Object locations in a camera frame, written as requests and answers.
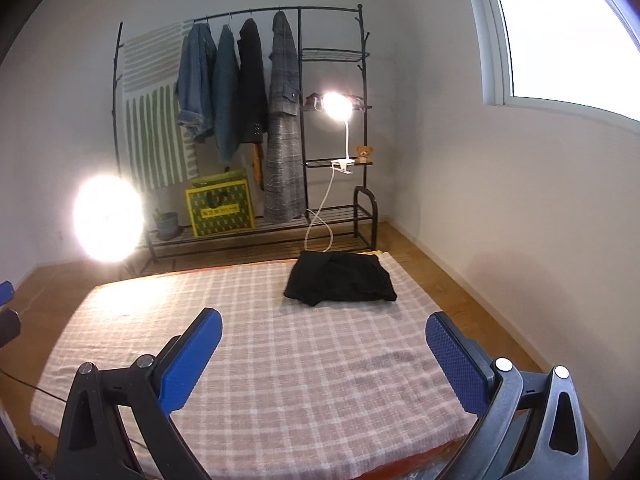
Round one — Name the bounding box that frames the black metal clothes rack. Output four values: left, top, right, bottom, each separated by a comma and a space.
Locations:
112, 6, 378, 260

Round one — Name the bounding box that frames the teddy bear toy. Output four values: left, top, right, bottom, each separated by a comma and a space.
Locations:
355, 145, 373, 165

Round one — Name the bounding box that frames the teal jacket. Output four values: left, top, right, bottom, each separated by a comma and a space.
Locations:
213, 25, 240, 166

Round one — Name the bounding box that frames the small potted plant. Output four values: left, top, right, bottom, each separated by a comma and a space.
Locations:
153, 208, 181, 240

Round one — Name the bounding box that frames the blue denim jacket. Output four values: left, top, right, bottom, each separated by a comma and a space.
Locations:
176, 23, 217, 143

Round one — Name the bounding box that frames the pink plaid bed blanket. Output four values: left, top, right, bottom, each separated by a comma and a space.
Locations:
30, 252, 475, 479

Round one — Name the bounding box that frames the window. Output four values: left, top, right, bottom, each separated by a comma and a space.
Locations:
471, 0, 639, 131

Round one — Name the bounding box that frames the bright ring light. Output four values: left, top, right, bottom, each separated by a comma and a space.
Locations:
73, 174, 144, 263

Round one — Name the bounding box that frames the grey plaid long coat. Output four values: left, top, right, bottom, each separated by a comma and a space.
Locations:
264, 11, 306, 223

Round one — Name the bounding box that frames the white clip lamp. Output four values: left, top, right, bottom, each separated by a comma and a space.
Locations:
304, 91, 355, 252

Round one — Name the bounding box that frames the yellow green shopping bag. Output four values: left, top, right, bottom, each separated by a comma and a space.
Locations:
186, 169, 255, 237

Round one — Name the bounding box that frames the green striped wall hanging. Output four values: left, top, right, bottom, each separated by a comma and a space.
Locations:
119, 22, 198, 192

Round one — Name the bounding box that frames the black coat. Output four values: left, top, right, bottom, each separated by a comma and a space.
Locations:
238, 18, 268, 144

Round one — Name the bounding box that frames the black garment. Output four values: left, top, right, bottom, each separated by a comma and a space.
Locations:
283, 250, 397, 307

